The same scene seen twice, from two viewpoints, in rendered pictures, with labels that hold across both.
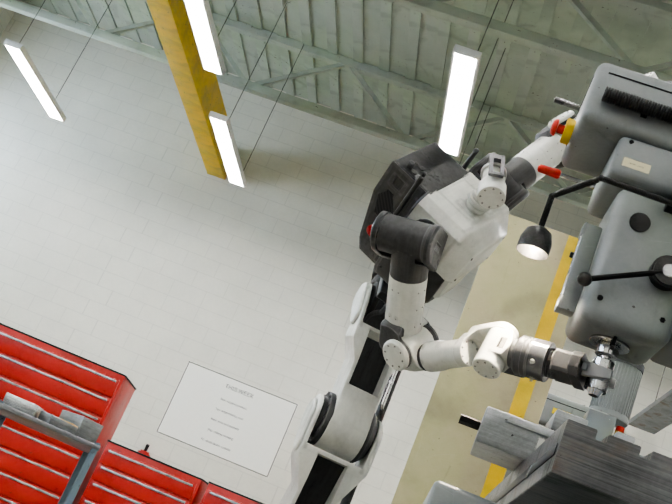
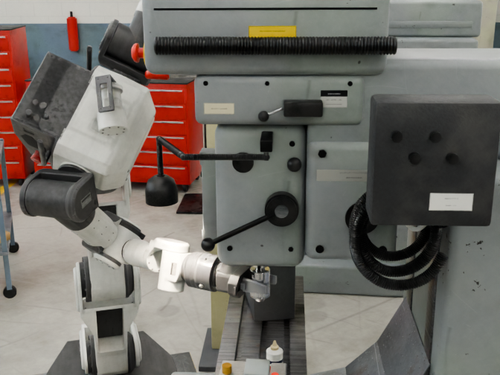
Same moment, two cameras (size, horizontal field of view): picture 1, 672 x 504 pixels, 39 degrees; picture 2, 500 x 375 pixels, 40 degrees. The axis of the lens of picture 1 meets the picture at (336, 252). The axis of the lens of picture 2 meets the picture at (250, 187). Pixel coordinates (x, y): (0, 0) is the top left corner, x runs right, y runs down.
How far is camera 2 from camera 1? 1.45 m
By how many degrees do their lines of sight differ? 37
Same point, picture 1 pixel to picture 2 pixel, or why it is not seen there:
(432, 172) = (55, 103)
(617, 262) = (234, 209)
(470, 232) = (111, 161)
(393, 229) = (38, 206)
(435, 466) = not seen: hidden behind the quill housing
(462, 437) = not seen: hidden behind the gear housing
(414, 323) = (106, 239)
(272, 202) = not seen: outside the picture
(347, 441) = (112, 295)
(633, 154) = (212, 97)
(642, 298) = (267, 235)
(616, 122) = (182, 68)
